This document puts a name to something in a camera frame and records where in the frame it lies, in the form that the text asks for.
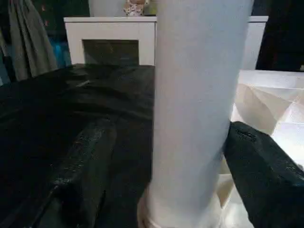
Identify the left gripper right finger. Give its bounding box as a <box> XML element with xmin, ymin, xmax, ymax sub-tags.
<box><xmin>223</xmin><ymin>121</ymin><xmax>304</xmax><ymax>228</ymax></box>

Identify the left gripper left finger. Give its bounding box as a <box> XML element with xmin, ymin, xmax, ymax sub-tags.
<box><xmin>30</xmin><ymin>118</ymin><xmax>117</xmax><ymax>228</ymax></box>

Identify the white plastic table top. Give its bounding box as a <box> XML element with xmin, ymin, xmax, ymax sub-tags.
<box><xmin>215</xmin><ymin>68</ymin><xmax>304</xmax><ymax>228</ymax></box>

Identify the white plastic table leg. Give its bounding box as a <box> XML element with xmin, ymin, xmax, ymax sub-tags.
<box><xmin>137</xmin><ymin>0</ymin><xmax>255</xmax><ymax>228</ymax></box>

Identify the black table mat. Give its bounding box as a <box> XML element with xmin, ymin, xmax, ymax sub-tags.
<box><xmin>0</xmin><ymin>63</ymin><xmax>157</xmax><ymax>228</ymax></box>

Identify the grey curtain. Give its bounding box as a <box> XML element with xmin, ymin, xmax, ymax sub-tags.
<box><xmin>7</xmin><ymin>0</ymin><xmax>59</xmax><ymax>81</ymax></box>

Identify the white glass-door cabinet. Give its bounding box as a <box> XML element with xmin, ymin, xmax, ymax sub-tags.
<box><xmin>63</xmin><ymin>16</ymin><xmax>269</xmax><ymax>71</ymax></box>

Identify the black white patterned ornament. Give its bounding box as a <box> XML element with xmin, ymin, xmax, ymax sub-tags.
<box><xmin>123</xmin><ymin>0</ymin><xmax>146</xmax><ymax>17</ymax></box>

